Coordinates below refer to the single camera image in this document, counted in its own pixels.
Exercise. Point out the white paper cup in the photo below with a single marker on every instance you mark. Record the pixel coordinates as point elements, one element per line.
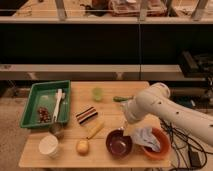
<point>49,146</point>

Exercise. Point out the small metal cup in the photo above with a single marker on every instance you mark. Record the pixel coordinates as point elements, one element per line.
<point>57,130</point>

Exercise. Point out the dark purple bowl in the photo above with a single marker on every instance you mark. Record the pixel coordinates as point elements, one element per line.
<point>117,144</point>

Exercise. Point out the white crumpled cloth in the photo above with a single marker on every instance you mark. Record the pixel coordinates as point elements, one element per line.
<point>145,137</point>

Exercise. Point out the red brown small object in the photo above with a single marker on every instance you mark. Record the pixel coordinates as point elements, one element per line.
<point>44,116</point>

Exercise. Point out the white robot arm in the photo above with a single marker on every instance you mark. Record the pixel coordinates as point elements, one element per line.
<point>156,100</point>

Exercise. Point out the orange bowl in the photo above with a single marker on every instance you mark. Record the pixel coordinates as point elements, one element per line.
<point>165,146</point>

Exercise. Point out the striped black white block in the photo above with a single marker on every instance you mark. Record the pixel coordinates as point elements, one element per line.
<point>86,115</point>

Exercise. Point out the yellow apple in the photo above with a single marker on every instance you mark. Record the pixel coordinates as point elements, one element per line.
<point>82,147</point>

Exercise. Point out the metal shelf rack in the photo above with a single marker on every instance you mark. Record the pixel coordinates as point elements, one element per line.
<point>93,40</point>

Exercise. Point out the green plastic cup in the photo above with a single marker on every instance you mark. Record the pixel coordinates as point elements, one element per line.
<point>97,94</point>

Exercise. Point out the black equipment on shelf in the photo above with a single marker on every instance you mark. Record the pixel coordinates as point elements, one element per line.
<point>196,63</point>

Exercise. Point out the green plastic tray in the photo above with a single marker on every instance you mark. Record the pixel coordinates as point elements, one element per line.
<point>44,95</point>

